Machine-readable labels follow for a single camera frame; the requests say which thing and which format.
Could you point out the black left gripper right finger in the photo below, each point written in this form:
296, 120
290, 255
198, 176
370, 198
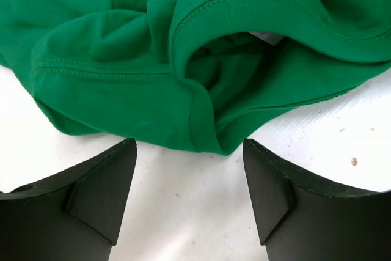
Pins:
303, 216

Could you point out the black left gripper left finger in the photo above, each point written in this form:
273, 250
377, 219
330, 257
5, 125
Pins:
73, 215

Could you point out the green t shirt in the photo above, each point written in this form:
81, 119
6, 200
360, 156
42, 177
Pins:
193, 75

